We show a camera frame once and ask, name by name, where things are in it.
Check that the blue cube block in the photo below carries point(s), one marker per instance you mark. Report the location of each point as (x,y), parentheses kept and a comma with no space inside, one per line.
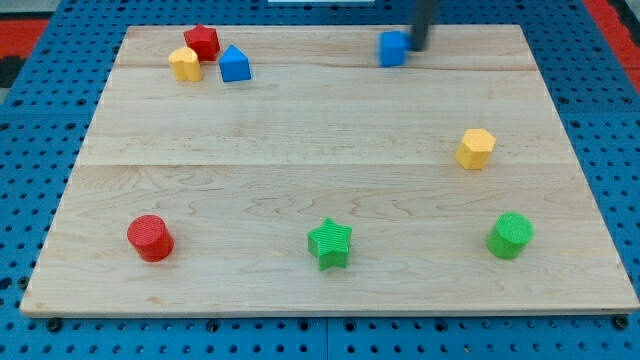
(392,48)

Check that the light wooden board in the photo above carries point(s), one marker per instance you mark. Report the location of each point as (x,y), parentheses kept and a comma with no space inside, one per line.
(241,172)

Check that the green star block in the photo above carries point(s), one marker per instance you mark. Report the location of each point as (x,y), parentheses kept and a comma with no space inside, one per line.
(330,243)

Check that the blue triangular prism block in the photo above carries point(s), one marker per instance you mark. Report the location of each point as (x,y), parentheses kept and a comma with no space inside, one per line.
(234,65)

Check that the yellow hexagon block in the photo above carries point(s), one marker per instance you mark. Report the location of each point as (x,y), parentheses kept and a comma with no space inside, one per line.
(475,149)

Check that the yellow heart block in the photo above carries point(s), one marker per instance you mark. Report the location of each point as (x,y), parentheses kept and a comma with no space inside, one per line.
(185,65)

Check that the red cylinder block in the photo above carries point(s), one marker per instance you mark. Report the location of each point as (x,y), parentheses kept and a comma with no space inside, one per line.
(150,237)

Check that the red star block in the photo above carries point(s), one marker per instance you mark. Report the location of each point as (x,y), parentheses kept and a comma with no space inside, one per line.
(204,41)

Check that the green cylinder block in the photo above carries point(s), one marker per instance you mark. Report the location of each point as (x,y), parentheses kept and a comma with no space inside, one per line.
(510,235)

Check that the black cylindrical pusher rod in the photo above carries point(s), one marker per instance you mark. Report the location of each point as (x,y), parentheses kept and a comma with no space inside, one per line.
(425,13)

